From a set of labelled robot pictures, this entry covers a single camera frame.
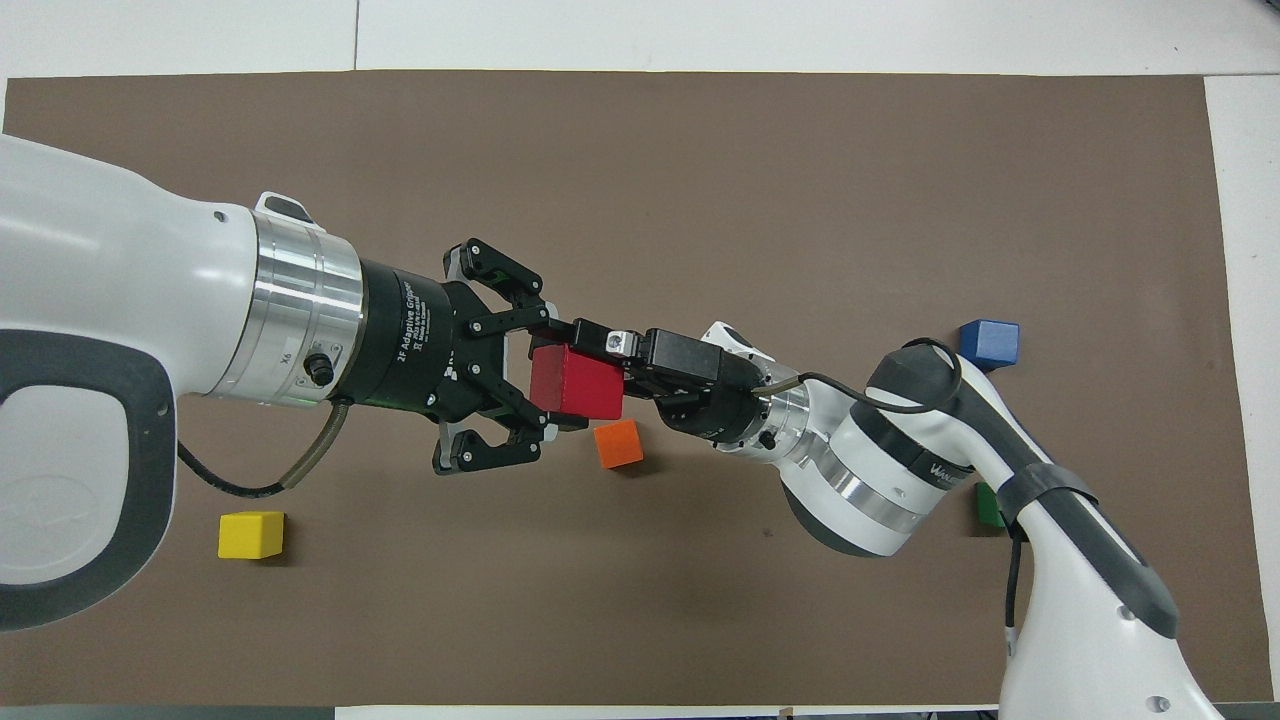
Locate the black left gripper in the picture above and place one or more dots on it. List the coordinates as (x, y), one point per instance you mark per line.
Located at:
(420, 340)

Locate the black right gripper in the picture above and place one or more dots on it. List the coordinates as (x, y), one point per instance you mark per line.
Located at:
(715, 405)

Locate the red wooden block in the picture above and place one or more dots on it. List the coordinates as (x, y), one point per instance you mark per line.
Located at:
(575, 385)

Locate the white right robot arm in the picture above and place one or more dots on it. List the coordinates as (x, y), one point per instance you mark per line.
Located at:
(1060, 560)

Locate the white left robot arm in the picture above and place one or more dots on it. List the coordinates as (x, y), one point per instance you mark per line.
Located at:
(90, 300)

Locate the orange wooden block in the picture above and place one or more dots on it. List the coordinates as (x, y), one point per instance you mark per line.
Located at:
(618, 444)

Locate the yellow wooden block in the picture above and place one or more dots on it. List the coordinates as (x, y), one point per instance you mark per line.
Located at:
(251, 535)

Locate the blue wooden block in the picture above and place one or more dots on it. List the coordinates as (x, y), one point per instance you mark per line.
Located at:
(992, 342)

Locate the green wooden block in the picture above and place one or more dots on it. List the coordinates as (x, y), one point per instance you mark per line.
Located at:
(988, 505)

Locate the brown table mat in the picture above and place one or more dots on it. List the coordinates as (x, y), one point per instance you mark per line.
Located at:
(700, 180)

